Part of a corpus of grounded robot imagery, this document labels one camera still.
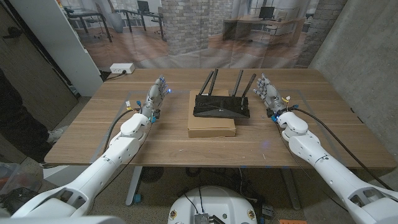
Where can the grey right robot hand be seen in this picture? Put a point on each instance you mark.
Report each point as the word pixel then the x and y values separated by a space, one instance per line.
pixel 271 96

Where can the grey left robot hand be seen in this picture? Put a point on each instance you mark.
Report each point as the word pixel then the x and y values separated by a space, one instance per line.
pixel 154 99

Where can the black router with antennas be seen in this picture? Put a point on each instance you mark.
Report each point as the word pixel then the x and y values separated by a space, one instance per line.
pixel 220 107

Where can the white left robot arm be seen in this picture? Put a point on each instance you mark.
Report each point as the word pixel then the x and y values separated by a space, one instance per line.
pixel 109 155

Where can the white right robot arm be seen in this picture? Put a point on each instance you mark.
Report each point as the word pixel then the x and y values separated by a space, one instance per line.
pixel 311 146

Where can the flat brown cardboard box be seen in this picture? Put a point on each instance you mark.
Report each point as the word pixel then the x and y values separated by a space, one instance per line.
pixel 211 126

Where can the white power strip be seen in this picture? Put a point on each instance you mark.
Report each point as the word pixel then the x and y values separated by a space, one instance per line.
pixel 121 68

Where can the black round grille object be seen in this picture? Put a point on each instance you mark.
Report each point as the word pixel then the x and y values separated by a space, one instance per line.
pixel 152 174

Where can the printed office scene backdrop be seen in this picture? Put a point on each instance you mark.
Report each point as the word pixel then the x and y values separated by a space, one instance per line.
pixel 186 31

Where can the grey metal table leg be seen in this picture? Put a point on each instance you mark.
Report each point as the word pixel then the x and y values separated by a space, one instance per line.
pixel 290 189
pixel 133 186

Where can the white cabinet panel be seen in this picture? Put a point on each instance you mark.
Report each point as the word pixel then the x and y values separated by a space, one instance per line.
pixel 62 46

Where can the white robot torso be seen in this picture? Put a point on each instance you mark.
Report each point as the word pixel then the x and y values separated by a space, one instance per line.
pixel 214 202

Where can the small orange floor object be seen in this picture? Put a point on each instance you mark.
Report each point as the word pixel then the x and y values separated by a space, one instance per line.
pixel 292 222

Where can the dark brown door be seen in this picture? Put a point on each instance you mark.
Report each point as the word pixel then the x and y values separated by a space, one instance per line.
pixel 28 77

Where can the clear plastic storage bin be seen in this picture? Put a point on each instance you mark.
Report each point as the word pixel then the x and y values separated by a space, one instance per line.
pixel 15 180

